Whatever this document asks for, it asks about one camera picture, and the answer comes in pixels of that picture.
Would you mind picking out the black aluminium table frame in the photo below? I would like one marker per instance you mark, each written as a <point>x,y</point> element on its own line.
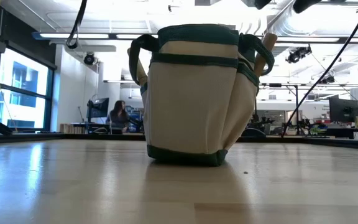
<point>42,137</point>

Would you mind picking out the wooden slat box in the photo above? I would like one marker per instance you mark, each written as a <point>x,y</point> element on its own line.
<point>70,128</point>

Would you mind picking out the clear mesh tool bag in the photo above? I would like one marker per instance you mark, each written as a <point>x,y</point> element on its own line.
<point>194,102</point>

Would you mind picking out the person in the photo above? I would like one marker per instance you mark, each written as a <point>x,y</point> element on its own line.
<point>118,118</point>

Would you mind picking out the black ceiling track lights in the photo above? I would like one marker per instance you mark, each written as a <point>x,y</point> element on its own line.
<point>298,54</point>

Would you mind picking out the black background rig frame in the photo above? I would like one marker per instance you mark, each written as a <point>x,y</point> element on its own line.
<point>296,105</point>

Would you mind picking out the cluttered background workbench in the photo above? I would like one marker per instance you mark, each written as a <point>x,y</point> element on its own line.
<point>337,132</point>

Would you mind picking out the black computer monitor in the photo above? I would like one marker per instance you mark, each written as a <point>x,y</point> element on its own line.
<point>98,107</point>
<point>343,110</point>

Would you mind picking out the ceiling light strip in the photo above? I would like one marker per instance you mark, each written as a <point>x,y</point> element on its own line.
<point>306,39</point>
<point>73,35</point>

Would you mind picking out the large room window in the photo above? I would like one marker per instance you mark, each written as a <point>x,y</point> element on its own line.
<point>23,81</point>

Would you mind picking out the black ceiling-mounted device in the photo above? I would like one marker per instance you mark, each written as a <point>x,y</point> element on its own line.
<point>89,59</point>

